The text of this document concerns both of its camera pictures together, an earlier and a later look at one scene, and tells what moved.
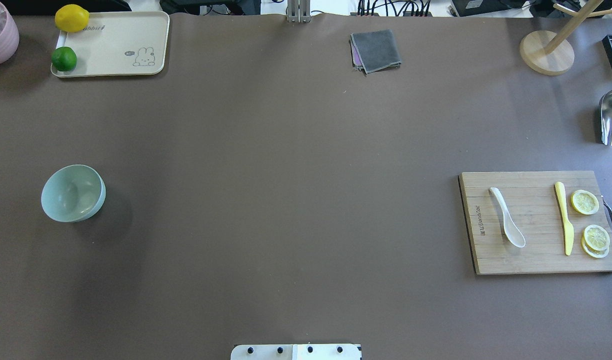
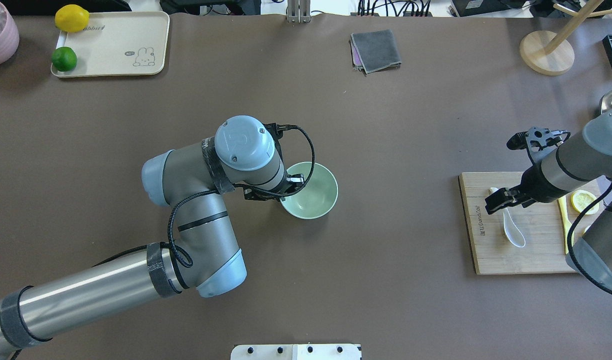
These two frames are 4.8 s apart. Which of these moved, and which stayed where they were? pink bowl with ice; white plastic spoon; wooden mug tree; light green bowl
Moved: light green bowl
Stayed: pink bowl with ice; wooden mug tree; white plastic spoon
